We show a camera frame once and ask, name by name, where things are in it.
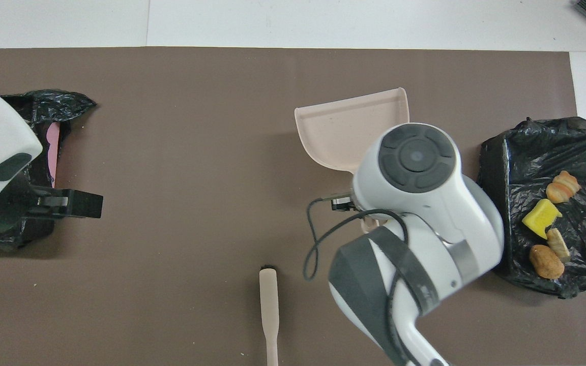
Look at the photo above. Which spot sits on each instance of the beige hand brush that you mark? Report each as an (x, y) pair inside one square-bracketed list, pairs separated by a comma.
[(269, 305)]

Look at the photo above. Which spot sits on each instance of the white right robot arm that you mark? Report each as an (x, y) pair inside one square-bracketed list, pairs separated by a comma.
[(425, 193)]

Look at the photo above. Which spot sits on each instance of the brown bread roll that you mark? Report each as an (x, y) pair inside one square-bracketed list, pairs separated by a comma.
[(546, 262)]

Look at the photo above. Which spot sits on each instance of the pink bin with black bag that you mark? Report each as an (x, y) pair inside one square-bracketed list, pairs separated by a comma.
[(64, 104)]

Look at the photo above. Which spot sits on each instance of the brown table mat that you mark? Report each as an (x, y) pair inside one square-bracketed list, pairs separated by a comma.
[(171, 127)]

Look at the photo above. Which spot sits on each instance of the beige plastic dustpan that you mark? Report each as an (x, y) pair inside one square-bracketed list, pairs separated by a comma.
[(344, 132)]

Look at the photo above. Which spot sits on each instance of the toy croissant piece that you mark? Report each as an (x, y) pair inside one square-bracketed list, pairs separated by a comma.
[(562, 186), (559, 244)]

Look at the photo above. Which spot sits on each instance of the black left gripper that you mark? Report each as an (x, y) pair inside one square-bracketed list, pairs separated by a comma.
[(16, 203)]

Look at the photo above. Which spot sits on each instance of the notched yellow sponge piece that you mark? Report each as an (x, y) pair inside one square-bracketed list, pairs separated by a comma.
[(540, 217)]

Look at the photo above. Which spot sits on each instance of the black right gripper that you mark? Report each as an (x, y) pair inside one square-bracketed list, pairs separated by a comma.
[(344, 203)]

